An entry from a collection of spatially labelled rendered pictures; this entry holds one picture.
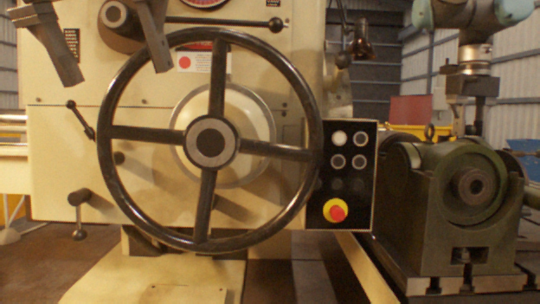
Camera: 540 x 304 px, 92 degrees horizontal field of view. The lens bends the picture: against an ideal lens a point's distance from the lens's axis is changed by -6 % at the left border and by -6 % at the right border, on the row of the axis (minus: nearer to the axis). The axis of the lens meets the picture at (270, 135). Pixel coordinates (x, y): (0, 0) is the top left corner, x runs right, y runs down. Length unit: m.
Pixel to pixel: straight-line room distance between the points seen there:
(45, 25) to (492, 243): 0.90
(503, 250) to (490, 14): 0.52
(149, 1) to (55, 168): 0.62
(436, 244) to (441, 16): 0.49
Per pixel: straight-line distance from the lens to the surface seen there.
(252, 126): 0.56
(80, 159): 0.83
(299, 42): 0.70
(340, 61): 0.66
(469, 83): 0.81
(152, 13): 0.35
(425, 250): 0.73
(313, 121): 0.44
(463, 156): 0.75
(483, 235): 0.79
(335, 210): 0.59
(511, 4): 0.74
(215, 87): 0.46
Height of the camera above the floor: 1.36
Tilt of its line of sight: 5 degrees down
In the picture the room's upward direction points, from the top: 2 degrees clockwise
